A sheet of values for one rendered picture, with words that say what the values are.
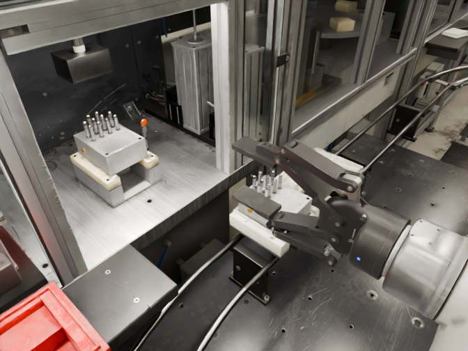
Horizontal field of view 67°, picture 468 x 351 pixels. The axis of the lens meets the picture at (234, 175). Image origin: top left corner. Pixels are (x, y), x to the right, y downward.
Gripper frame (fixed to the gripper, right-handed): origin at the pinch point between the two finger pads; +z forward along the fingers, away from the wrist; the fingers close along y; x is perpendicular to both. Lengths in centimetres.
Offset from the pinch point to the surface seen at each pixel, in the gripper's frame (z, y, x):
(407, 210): -11, -45, -63
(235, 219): 12.7, -24.8, -10.8
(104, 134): 41.0, -9.9, 0.0
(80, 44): 41.5, 9.0, -0.1
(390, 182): -2, -45, -73
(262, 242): 5.0, -26.8, -10.8
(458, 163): -8, -112, -218
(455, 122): 11, -113, -279
